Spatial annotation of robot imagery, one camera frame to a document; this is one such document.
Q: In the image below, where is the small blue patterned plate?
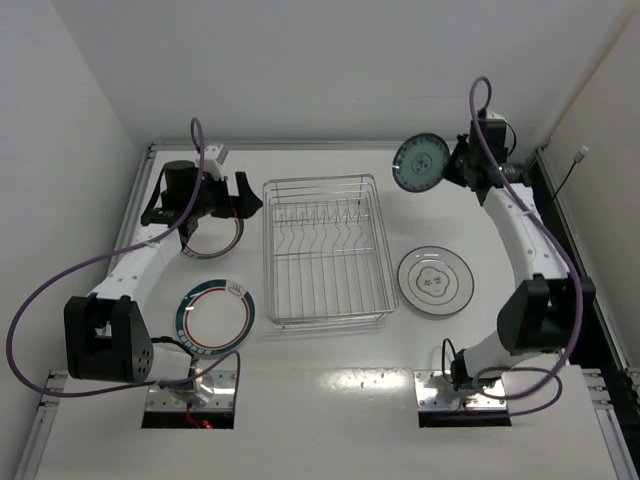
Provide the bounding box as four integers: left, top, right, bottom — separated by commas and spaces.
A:
392, 133, 450, 193

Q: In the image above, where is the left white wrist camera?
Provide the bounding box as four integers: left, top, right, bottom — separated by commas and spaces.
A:
195, 145, 228, 180

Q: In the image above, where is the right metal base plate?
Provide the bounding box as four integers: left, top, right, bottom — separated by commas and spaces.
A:
413, 370, 508, 413

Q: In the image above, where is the white grey rimmed plate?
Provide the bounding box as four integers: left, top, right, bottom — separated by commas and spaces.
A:
396, 246, 475, 317

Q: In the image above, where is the green red rimmed plate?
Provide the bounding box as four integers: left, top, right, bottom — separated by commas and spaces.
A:
182, 216, 244, 260
175, 279, 256, 357

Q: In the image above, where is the metal wire dish rack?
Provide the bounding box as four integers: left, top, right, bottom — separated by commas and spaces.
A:
263, 174, 398, 329

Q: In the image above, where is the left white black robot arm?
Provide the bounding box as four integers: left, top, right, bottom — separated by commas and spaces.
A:
63, 160, 262, 385

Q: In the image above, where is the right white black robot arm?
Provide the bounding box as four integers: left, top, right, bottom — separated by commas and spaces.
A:
445, 109, 595, 389

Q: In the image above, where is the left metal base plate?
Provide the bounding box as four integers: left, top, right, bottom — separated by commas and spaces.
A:
145, 370, 238, 413

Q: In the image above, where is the metal base plate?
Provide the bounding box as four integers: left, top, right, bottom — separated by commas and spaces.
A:
145, 370, 238, 413
413, 370, 508, 413

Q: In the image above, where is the black cable white connector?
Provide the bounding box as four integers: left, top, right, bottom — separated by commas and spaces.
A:
551, 146, 589, 202

